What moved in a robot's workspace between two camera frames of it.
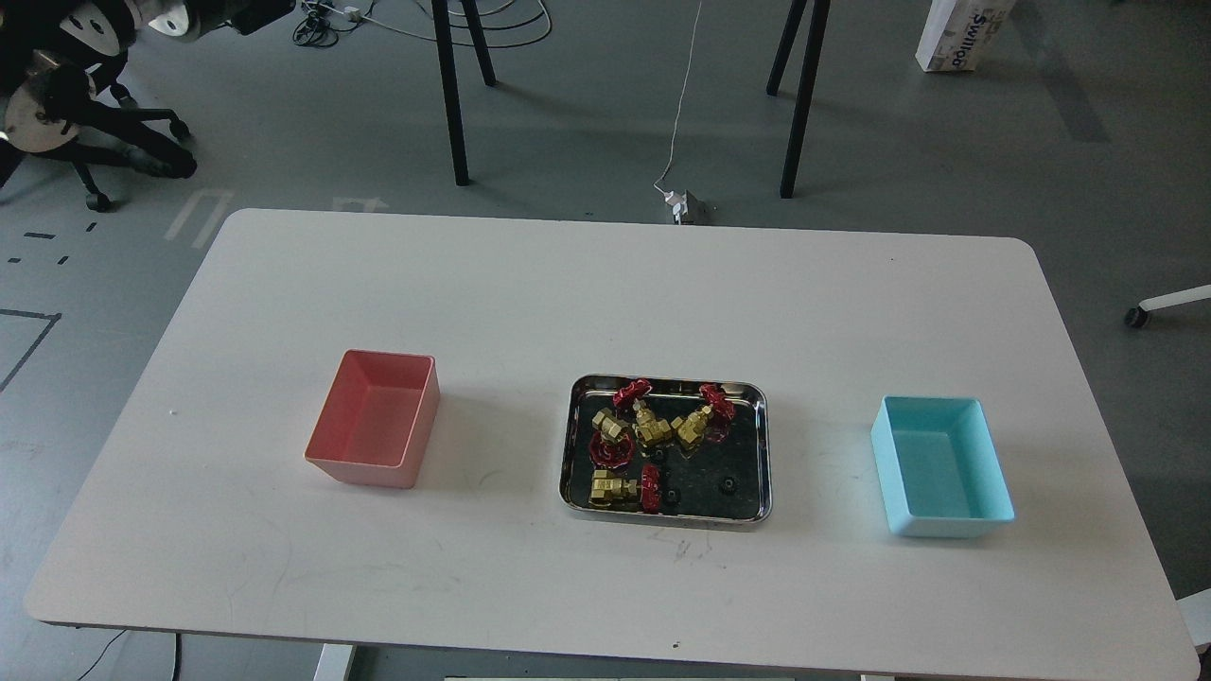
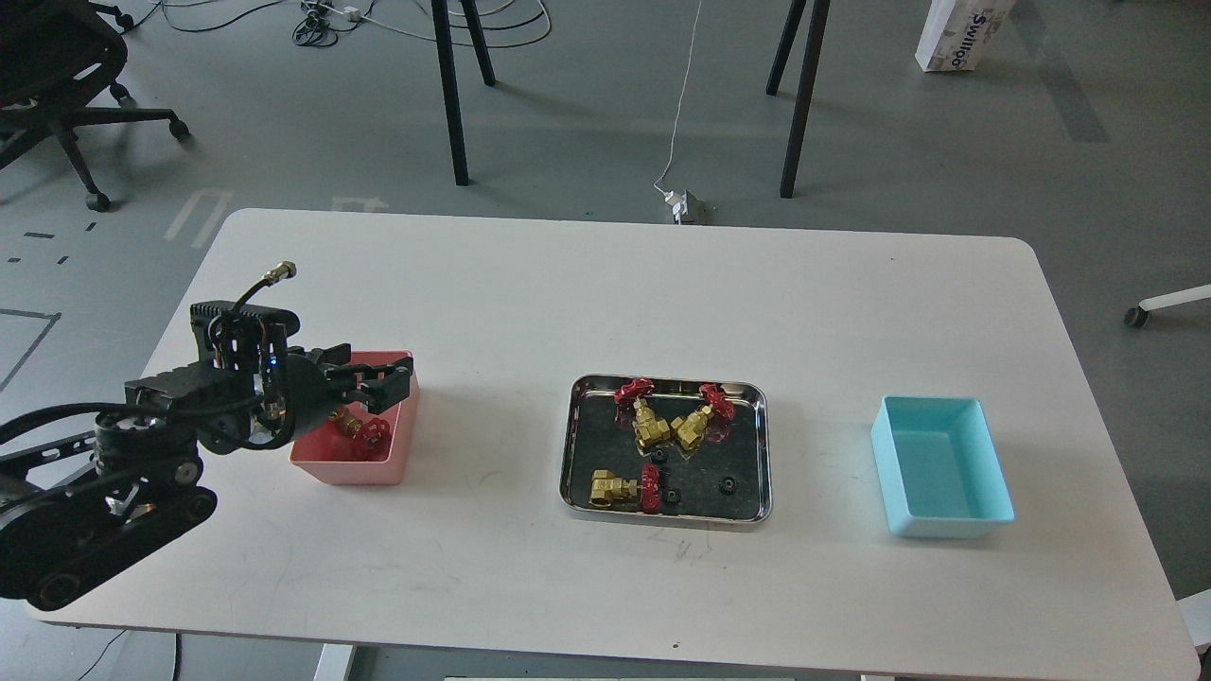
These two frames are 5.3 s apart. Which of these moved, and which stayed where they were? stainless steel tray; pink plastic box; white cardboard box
Moved: pink plastic box
Stayed: white cardboard box; stainless steel tray
